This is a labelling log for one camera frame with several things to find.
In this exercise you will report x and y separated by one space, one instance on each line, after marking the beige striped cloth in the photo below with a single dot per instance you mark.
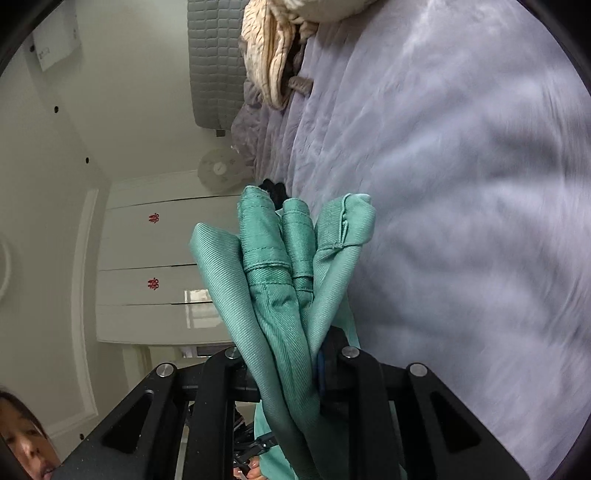
265 55

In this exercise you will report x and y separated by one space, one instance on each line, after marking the green work jacket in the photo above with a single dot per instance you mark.
277 332

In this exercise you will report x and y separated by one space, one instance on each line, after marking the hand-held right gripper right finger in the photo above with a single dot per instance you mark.
323 369

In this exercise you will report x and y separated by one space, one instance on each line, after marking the lilac bed cover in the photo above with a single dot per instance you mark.
461 184

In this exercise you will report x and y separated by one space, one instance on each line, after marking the brown cloth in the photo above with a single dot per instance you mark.
300 84

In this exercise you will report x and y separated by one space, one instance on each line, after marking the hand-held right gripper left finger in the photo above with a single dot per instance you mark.
226 383

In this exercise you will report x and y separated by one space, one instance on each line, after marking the white round fan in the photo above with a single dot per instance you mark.
219 170

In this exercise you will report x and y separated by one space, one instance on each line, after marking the black garment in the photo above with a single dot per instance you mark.
274 191

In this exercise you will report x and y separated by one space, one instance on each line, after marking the person's face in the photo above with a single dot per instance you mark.
23 438

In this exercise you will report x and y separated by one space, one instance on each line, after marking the white wall box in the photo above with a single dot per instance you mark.
55 32

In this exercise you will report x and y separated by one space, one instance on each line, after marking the beige pleated pillow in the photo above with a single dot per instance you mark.
318 9

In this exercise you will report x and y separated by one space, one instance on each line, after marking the grey padded headboard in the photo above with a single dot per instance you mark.
214 60

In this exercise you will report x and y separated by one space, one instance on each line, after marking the white wardrobe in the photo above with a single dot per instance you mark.
152 258

